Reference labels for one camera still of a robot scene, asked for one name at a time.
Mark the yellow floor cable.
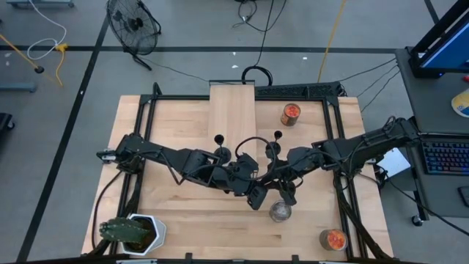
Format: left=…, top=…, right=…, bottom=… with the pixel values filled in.
left=317, top=0, right=347, bottom=84

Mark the grey computer desk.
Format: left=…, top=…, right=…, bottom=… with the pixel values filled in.
left=368, top=47, right=469, bottom=227

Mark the white hexagonal plant pot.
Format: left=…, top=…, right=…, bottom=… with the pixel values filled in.
left=122, top=213, right=168, bottom=257

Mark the yellow extension cord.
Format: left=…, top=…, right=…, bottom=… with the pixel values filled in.
left=54, top=43, right=70, bottom=88

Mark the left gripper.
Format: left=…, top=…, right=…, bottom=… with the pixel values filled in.
left=219, top=153, right=270, bottom=212

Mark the tangled black cable bundle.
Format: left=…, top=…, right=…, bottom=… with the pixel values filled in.
left=232, top=0, right=289, bottom=33

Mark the black metal table frame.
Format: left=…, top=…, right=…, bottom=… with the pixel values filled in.
left=87, top=93, right=395, bottom=264

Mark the green cactus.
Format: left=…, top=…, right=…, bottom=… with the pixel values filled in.
left=98, top=216, right=152, bottom=246

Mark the yellow blue round object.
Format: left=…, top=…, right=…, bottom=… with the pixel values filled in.
left=451, top=87, right=469, bottom=118

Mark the long black floor cable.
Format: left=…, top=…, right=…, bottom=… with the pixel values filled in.
left=255, top=0, right=276, bottom=67

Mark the grey metal floor bar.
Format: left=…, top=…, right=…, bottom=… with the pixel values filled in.
left=0, top=82, right=37, bottom=93
left=6, top=0, right=75, bottom=8

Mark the thick black cable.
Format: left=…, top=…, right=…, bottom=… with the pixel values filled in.
left=384, top=179, right=469, bottom=238

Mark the thin black cable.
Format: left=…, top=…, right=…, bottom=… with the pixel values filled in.
left=339, top=56, right=399, bottom=82
left=357, top=65, right=399, bottom=98
left=361, top=70, right=402, bottom=112

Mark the black floor fan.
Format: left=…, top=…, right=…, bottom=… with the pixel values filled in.
left=106, top=0, right=163, bottom=71

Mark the computer monitor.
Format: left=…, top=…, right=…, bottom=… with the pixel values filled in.
left=408, top=0, right=469, bottom=78

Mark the black arm base cable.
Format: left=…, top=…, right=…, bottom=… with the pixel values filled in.
left=91, top=168, right=125, bottom=250

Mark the black fan power cable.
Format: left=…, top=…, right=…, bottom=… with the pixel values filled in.
left=141, top=56, right=212, bottom=84

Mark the coiled black cable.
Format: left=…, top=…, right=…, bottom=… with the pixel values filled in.
left=240, top=65, right=274, bottom=87

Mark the black candle stick holder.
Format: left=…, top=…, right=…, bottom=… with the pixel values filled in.
left=265, top=130, right=284, bottom=157
left=213, top=133, right=232, bottom=165

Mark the black wheeled object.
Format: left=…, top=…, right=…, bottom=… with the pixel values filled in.
left=0, top=112, right=15, bottom=132

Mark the white floor cable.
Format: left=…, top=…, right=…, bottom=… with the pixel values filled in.
left=26, top=0, right=68, bottom=62

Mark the grey candle glass jar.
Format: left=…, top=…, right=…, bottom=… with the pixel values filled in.
left=268, top=199, right=293, bottom=224

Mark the white paper sheet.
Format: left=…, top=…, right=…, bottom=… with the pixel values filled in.
left=376, top=147, right=412, bottom=179

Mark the wooden riser shelf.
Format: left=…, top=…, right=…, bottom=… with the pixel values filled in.
left=206, top=80, right=259, bottom=173

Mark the yellow rod with black tip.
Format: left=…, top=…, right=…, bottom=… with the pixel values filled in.
left=0, top=34, right=45, bottom=75

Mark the orange candle glass jar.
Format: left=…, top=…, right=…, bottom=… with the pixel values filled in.
left=280, top=103, right=302, bottom=128
left=319, top=228, right=348, bottom=252

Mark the black perforated metal box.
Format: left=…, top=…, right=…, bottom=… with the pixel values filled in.
left=255, top=81, right=345, bottom=99

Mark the backlit black keyboard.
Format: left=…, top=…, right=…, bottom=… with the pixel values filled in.
left=420, top=137, right=469, bottom=176

